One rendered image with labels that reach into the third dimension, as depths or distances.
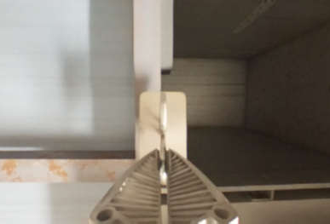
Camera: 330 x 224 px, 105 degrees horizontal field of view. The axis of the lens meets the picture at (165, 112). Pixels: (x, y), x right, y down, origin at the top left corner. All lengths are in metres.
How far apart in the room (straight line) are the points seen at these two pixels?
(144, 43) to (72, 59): 0.19
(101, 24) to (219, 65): 0.76
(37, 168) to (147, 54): 0.32
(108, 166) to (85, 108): 0.15
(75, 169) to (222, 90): 0.87
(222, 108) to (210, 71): 0.26
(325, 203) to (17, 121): 0.75
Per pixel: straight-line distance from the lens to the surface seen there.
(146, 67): 0.27
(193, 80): 0.90
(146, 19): 0.30
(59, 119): 0.41
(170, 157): 0.17
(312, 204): 0.49
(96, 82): 0.36
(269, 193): 0.42
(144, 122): 0.22
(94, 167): 0.33
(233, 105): 0.99
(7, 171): 0.44
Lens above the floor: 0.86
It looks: 2 degrees up
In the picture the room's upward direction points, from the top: 90 degrees clockwise
